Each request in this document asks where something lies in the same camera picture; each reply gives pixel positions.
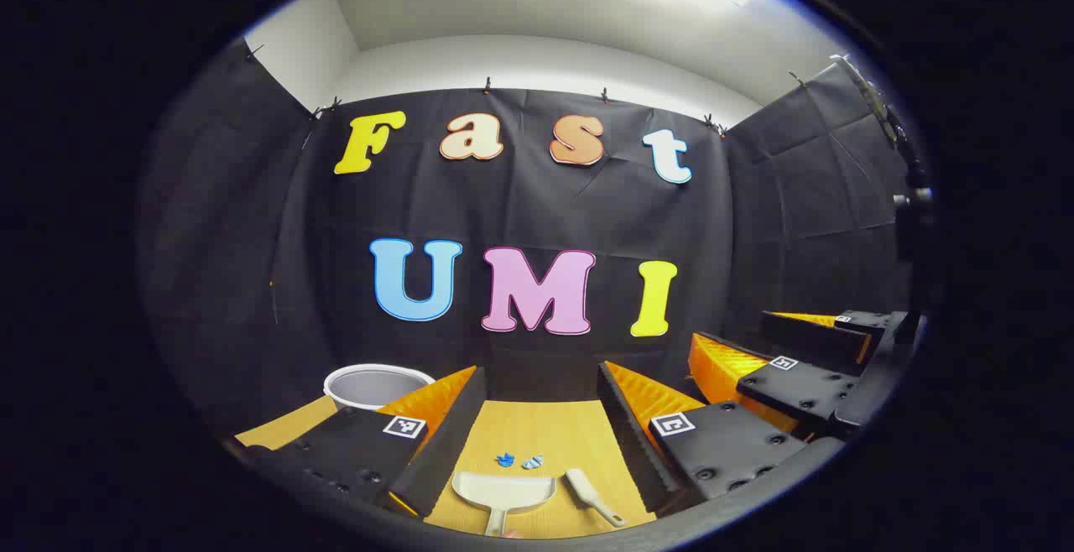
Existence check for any wooden desktop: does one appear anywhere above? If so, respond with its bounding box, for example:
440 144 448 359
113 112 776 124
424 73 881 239
235 395 660 540

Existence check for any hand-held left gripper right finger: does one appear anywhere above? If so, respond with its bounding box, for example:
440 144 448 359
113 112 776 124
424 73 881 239
596 361 811 519

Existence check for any white garbage bin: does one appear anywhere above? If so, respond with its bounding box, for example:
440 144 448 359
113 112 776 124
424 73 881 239
323 363 437 412

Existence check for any small white broom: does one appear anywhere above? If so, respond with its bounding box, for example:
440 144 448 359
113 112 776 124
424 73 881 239
564 468 627 529

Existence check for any row of small cloth clips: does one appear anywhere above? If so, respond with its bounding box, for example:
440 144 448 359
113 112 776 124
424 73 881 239
243 44 811 138

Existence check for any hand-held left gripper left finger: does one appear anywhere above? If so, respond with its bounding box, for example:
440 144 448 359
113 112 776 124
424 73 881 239
227 365 489 519

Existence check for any white dustpan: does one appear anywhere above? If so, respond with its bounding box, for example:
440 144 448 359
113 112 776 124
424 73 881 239
451 471 557 538

